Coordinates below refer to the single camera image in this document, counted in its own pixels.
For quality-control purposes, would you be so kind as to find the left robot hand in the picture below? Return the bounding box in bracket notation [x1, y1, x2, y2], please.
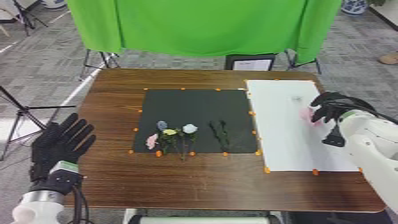
[29, 112, 98, 175]

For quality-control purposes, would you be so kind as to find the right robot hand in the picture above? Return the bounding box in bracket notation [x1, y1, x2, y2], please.
[308, 92, 379, 124]

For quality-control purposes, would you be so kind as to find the black tripod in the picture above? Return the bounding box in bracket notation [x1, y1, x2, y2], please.
[0, 84, 78, 162]
[9, 0, 52, 37]

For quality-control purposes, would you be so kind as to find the white sheet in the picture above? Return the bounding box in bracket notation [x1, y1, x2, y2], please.
[244, 79, 363, 174]

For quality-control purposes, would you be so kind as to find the pink flower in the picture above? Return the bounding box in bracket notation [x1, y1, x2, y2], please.
[144, 133, 162, 151]

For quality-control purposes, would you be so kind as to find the blue flower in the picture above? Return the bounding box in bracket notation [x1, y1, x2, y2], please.
[155, 120, 171, 148]

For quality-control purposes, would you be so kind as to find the yellow flower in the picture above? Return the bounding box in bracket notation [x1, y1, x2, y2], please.
[162, 128, 181, 155]

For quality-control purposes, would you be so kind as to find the black framed sign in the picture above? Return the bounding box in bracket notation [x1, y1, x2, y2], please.
[224, 53, 277, 72]

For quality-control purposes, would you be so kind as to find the green sprig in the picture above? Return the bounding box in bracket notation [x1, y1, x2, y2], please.
[208, 119, 235, 153]

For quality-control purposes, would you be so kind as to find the white flower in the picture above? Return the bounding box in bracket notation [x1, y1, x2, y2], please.
[180, 123, 201, 162]

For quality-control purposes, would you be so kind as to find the dark mat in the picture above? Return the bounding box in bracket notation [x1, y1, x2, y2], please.
[130, 88, 263, 155]

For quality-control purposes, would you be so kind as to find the blue and white vase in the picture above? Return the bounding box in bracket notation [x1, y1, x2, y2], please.
[340, 0, 372, 16]
[41, 0, 69, 10]

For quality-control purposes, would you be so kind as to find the pale grey bar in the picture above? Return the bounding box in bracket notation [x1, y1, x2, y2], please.
[123, 208, 286, 224]

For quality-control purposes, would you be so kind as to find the black cable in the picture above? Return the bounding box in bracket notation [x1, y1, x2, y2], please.
[348, 99, 398, 126]
[69, 185, 93, 224]

